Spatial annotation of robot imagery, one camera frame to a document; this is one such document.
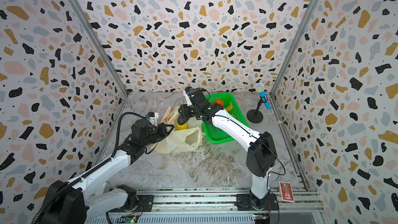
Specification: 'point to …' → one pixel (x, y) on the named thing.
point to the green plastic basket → (214, 134)
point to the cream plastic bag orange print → (178, 141)
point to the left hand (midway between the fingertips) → (174, 123)
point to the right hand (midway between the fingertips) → (178, 107)
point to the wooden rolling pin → (167, 114)
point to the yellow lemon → (182, 127)
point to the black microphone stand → (255, 116)
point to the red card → (286, 192)
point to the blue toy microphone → (259, 88)
